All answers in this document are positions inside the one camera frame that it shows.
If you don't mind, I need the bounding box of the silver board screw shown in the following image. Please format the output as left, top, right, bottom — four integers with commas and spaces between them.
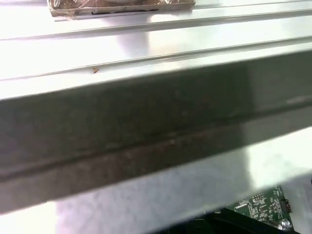
279, 217, 293, 232

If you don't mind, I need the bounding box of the black PC case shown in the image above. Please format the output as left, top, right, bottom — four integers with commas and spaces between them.
0, 45, 312, 234

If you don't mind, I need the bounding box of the black board connector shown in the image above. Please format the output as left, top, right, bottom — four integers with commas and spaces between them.
279, 198, 292, 213

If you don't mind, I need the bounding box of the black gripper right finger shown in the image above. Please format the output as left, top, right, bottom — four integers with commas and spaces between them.
216, 211, 281, 234

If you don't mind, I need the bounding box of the green motherboard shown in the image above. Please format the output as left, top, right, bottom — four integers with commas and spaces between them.
225, 185, 294, 231

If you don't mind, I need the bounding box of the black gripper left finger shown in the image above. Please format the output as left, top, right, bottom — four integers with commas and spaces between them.
168, 211, 220, 234

